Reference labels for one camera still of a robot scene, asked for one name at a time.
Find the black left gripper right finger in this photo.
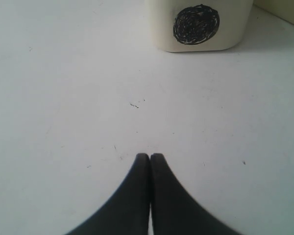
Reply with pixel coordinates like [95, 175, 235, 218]
[150, 153, 239, 235]

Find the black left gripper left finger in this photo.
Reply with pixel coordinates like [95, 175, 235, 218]
[68, 153, 150, 235]

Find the cream bin with circle mark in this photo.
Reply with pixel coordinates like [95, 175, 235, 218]
[146, 0, 253, 52]

